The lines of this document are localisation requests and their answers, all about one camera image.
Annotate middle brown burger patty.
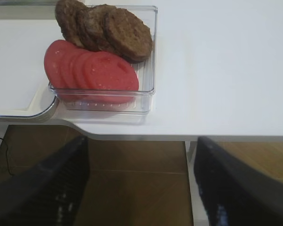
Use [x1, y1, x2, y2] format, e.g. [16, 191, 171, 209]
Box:
[76, 4, 121, 56]

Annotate cream metal tray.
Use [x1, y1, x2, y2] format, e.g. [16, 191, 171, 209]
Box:
[0, 0, 61, 121]

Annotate rear red tomato slice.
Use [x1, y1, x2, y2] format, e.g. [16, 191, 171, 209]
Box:
[44, 40, 77, 88]

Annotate white table leg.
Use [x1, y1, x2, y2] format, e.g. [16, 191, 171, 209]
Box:
[185, 141, 209, 226]

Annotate front brown burger patty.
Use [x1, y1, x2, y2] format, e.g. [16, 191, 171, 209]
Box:
[104, 8, 153, 62]

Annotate red tomato slice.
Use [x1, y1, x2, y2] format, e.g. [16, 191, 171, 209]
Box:
[44, 40, 77, 88]
[72, 51, 96, 89]
[60, 48, 88, 89]
[83, 52, 139, 91]

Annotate rear brown burger patty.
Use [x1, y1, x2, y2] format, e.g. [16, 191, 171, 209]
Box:
[55, 0, 88, 48]

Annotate brown burger patty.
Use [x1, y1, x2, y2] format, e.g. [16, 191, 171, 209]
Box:
[104, 8, 153, 62]
[55, 0, 88, 48]
[76, 4, 121, 56]

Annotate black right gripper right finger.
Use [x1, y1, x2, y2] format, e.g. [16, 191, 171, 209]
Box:
[193, 137, 283, 226]

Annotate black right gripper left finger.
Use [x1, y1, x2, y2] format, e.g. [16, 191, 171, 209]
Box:
[0, 136, 89, 226]

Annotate front red tomato slice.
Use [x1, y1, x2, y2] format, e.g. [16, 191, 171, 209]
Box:
[83, 52, 139, 91]

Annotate clear patty and tomato container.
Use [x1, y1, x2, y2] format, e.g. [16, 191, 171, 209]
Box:
[48, 5, 158, 116]

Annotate black cable under table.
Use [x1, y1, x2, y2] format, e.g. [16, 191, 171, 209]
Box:
[0, 125, 15, 176]

